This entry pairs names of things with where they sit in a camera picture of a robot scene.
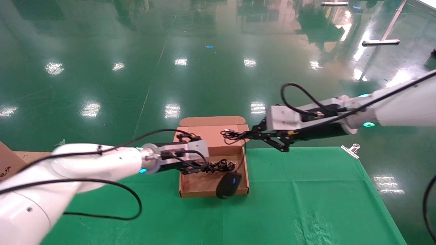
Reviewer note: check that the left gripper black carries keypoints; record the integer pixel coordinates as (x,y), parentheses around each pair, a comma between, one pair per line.
(173,166)

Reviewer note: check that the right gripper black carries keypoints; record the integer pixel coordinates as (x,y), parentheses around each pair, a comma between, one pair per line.
(320,132)

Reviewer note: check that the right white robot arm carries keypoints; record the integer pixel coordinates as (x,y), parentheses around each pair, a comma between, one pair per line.
(402,105)

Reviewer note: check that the open brown cardboard box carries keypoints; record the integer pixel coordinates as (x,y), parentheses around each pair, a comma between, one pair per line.
(204,182)

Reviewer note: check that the green table cloth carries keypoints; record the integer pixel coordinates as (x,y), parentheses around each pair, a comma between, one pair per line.
(272,211)

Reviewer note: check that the silver binder clip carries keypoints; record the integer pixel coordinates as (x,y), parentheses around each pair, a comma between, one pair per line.
(351,151)

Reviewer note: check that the clear plastic scrap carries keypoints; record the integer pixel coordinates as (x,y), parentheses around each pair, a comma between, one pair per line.
(60,143)

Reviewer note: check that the white bar on floor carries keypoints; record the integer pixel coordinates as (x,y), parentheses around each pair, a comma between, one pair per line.
(334,3)

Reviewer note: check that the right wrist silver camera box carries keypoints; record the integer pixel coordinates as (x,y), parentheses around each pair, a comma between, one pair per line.
(284,118)

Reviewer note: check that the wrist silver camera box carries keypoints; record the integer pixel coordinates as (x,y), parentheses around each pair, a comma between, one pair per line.
(284,118)
(190,149)

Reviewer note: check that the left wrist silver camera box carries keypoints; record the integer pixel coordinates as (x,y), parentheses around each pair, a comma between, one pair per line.
(190,149)

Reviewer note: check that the white table leg with post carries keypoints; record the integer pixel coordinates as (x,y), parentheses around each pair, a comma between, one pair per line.
(380,42)

